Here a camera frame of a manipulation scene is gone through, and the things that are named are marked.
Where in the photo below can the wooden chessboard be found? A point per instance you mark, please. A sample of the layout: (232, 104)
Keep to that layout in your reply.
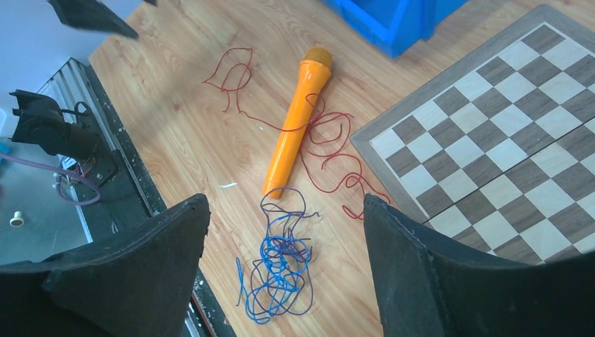
(497, 151)

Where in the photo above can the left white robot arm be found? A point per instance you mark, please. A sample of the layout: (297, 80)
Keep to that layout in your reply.
(39, 118)

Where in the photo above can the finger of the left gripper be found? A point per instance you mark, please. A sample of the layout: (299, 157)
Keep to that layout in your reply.
(91, 15)

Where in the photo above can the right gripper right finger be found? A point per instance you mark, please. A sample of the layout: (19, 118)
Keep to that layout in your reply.
(428, 284)

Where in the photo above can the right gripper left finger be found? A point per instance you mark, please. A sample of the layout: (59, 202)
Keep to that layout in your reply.
(137, 282)

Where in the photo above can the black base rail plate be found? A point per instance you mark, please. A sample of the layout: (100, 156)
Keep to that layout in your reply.
(207, 315)

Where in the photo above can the blue three-compartment bin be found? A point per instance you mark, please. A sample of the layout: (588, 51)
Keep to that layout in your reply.
(393, 26)

